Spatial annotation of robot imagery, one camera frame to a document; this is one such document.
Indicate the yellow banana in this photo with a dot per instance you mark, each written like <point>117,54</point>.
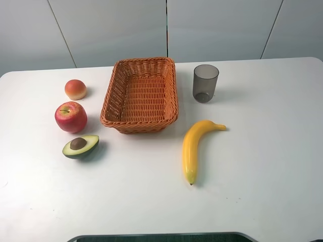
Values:
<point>190,147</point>

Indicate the red apple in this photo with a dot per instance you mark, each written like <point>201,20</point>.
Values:
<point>71,117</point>

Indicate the halved avocado with pit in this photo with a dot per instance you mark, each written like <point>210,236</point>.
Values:
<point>80,147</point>

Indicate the grey translucent plastic cup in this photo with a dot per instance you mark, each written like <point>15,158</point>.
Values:
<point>204,82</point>

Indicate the round bread bun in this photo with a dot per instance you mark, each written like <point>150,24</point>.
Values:
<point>75,89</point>

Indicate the orange woven wicker basket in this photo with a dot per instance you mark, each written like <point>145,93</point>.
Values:
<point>141,96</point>

